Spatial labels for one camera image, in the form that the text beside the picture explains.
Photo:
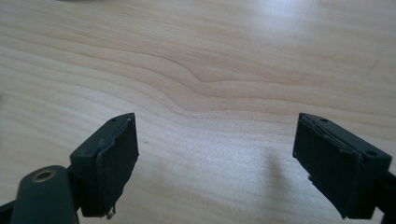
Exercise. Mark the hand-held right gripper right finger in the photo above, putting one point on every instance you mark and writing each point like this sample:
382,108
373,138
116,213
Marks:
336,168

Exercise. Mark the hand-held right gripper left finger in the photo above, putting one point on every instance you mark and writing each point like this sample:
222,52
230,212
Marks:
106,168

